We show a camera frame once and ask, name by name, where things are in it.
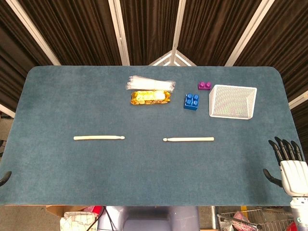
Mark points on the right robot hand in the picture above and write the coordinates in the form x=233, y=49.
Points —
x=294, y=175

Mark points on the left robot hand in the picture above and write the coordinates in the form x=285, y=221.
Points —
x=5, y=176

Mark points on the wooden drumstick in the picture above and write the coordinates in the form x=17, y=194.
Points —
x=192, y=139
x=96, y=137

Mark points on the cardboard box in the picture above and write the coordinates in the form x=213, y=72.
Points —
x=57, y=209

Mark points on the pink package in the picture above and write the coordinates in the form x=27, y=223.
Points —
x=240, y=217

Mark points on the white checked cloth bag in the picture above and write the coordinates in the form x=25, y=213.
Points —
x=77, y=222

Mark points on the white mesh basket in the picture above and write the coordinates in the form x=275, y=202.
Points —
x=232, y=103

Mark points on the red package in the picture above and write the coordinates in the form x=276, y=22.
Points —
x=95, y=209

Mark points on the blue building block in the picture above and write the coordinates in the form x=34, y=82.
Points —
x=191, y=102

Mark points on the purple building block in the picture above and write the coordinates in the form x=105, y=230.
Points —
x=204, y=85

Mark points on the teal felt table mat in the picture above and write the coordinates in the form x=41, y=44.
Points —
x=144, y=168

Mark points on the lavender robot torso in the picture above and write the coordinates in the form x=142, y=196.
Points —
x=149, y=219

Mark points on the gold foil snack package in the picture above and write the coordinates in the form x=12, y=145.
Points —
x=150, y=97

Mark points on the dark brown pleated curtain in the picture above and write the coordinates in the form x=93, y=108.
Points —
x=79, y=29

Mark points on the white metal frame bar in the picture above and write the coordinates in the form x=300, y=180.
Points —
x=6, y=111
x=298, y=102

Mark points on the white metal frame post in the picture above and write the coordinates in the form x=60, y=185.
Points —
x=119, y=33
x=247, y=33
x=34, y=33

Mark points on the white forked frame post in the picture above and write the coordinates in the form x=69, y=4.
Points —
x=179, y=24

